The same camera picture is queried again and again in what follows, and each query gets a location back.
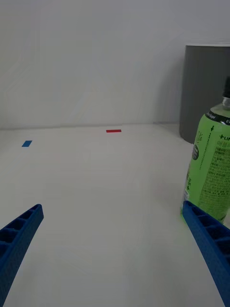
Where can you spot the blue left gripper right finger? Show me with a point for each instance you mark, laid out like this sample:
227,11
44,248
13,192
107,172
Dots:
213,242

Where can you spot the green plastic bottle black cap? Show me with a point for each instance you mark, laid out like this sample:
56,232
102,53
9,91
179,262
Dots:
210,172

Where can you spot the grey plastic waste bin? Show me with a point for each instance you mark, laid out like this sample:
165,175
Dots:
203,96

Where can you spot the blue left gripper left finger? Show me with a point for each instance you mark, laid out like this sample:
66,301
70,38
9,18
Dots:
16,237

